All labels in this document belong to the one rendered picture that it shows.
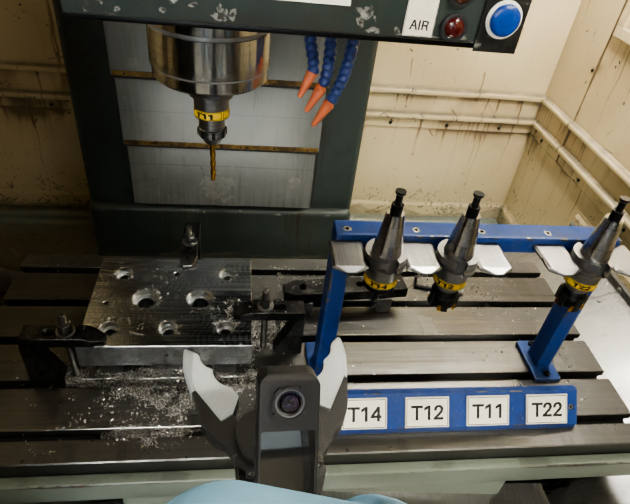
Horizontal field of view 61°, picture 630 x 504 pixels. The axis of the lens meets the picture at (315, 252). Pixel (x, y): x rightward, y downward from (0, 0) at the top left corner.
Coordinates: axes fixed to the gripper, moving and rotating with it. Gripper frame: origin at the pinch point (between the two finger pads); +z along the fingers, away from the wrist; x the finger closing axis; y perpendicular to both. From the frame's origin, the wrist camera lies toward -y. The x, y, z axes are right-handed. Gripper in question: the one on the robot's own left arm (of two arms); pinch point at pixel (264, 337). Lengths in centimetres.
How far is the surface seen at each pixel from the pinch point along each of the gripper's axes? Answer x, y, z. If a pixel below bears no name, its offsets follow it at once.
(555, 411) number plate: 54, 37, 10
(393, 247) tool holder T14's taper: 20.7, 5.3, 19.5
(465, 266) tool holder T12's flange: 32.0, 8.2, 18.0
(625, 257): 60, 8, 18
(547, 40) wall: 98, 3, 112
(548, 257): 47, 8, 19
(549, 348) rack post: 59, 34, 21
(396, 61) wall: 54, 13, 116
